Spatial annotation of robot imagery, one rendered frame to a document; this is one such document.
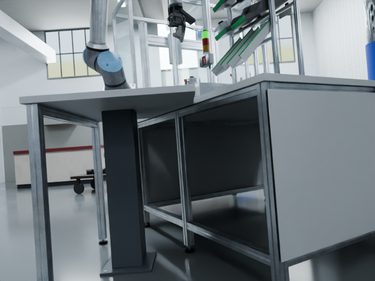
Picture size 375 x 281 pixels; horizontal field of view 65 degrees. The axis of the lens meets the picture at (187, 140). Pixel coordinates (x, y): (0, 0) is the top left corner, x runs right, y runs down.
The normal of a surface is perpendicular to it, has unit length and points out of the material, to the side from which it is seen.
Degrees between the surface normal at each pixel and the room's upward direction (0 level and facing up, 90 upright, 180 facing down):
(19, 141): 90
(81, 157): 90
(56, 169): 90
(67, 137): 90
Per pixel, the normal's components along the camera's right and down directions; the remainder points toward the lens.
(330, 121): 0.47, -0.05
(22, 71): 0.01, -0.02
